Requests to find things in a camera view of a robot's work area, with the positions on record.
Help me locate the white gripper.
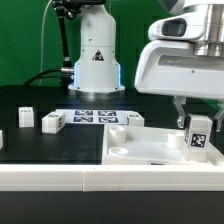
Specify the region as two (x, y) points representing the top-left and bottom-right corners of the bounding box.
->
(135, 14), (224, 132)

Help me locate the white square tabletop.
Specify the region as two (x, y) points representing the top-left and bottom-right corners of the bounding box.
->
(102, 125), (224, 166)

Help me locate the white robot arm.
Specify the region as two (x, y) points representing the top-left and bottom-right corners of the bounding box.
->
(70, 0), (224, 127)

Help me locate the tag sheet on table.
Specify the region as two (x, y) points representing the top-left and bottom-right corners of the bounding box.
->
(56, 109), (125, 124)

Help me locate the white obstacle fence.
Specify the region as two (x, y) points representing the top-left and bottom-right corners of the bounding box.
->
(0, 164), (224, 192)

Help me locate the black camera stand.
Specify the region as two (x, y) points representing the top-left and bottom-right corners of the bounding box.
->
(52, 0), (106, 78)

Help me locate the black cable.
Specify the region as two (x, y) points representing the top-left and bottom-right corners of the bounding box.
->
(22, 68), (74, 87)

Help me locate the white cable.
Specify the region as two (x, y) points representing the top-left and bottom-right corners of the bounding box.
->
(38, 0), (54, 87)

